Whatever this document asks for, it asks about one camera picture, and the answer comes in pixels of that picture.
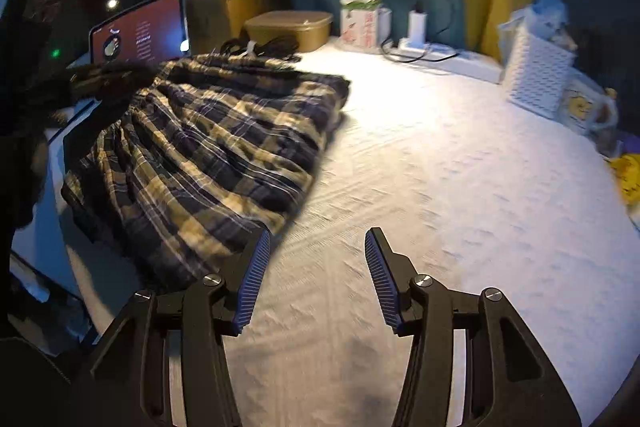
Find plaid pants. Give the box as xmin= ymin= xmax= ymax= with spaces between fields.
xmin=62 ymin=54 xmax=349 ymax=291

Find black garment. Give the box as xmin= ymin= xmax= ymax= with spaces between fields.
xmin=42 ymin=63 xmax=157 ymax=128

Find brown cardboard box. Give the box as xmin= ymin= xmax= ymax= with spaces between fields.
xmin=184 ymin=0 xmax=291 ymax=54

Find yellow plastic bag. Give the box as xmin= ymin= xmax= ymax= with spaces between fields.
xmin=608 ymin=154 xmax=640 ymax=206

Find tan plastic container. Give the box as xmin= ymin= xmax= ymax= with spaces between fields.
xmin=243 ymin=10 xmax=333 ymax=53

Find white bear mug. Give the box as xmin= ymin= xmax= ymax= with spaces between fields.
xmin=558 ymin=78 xmax=618 ymax=135

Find white plastic basket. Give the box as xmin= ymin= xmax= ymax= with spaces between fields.
xmin=501 ymin=23 xmax=576 ymax=119

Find white power strip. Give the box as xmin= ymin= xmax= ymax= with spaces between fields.
xmin=383 ymin=38 xmax=503 ymax=84

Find white green carton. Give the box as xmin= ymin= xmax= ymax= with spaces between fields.
xmin=340 ymin=0 xmax=382 ymax=51

